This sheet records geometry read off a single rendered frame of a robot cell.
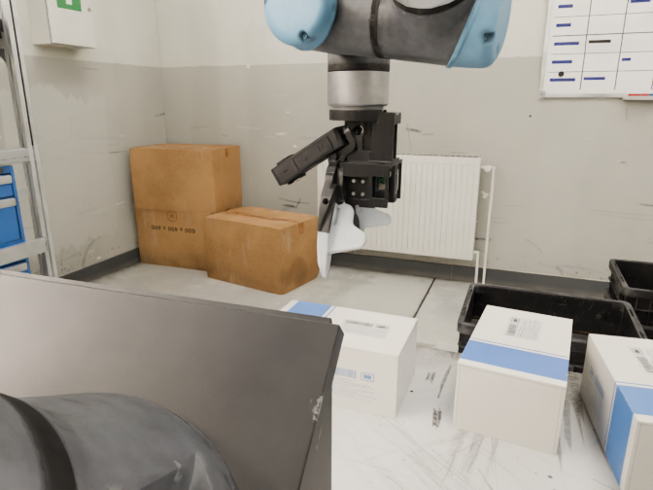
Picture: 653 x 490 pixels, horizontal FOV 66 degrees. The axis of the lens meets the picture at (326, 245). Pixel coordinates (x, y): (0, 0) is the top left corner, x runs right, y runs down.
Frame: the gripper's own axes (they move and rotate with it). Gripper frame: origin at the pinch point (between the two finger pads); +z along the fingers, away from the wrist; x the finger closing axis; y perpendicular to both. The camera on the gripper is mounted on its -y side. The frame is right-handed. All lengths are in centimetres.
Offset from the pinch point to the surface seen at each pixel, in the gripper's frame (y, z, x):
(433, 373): 12.7, 18.2, 7.0
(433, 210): -26, 43, 238
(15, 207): -142, 16, 60
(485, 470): 21.5, 18.2, -11.5
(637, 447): 35.5, 12.1, -10.2
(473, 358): 18.7, 9.2, -3.2
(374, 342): 6.2, 9.3, -3.6
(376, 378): 7.3, 13.0, -6.0
